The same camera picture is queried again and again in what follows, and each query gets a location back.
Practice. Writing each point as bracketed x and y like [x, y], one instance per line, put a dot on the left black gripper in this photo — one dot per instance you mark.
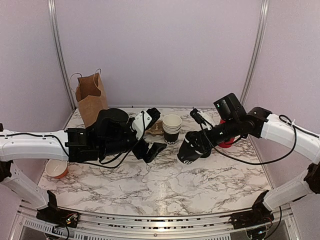
[141, 153]

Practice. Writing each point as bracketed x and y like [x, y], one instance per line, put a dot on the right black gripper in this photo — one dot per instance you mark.
[201, 141]

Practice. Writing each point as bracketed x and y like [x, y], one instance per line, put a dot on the single black paper cup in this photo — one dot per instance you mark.
[189, 151]

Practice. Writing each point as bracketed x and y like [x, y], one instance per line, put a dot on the brown paper bag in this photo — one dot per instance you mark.
[90, 95]

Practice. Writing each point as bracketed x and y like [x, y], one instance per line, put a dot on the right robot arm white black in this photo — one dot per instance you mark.
[260, 123]

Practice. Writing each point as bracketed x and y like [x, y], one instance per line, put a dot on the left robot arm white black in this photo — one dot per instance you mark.
[44, 145]

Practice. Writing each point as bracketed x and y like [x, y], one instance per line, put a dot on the far cardboard cup carrier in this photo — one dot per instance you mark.
[156, 129]

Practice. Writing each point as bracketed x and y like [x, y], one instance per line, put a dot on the red cylindrical container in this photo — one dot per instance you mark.
[227, 143]

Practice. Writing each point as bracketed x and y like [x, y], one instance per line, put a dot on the stack of black paper cups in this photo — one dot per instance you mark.
[171, 124]

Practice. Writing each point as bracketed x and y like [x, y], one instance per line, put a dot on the stack of black cup lids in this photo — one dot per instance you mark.
[205, 152]

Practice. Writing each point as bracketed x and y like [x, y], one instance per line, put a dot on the orange white bowl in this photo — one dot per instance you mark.
[56, 168]

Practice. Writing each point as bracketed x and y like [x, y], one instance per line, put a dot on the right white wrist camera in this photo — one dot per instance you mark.
[202, 118]

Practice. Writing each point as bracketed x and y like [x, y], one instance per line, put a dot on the right aluminium frame post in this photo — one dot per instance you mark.
[258, 43]

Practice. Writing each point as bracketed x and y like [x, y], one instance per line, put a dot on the aluminium frame post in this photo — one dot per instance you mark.
[59, 52]
[258, 43]

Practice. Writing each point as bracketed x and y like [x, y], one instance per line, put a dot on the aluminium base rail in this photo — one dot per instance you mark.
[103, 226]

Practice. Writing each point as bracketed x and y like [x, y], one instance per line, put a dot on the left aluminium frame post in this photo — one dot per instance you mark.
[59, 52]

